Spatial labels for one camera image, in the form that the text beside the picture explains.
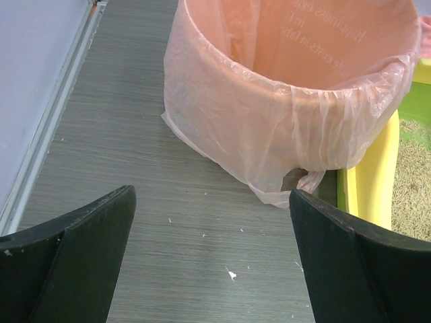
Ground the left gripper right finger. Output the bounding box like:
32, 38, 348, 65
290, 189, 430, 322

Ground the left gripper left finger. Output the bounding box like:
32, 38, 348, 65
1, 185, 137, 322

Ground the yellow green litter box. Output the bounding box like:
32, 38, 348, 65
337, 59, 430, 230

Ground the cat litter sand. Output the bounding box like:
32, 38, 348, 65
391, 120, 430, 242

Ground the bin with pink liner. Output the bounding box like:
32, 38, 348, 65
162, 1, 421, 208

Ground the pink cloth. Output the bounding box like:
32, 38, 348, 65
420, 15, 431, 59

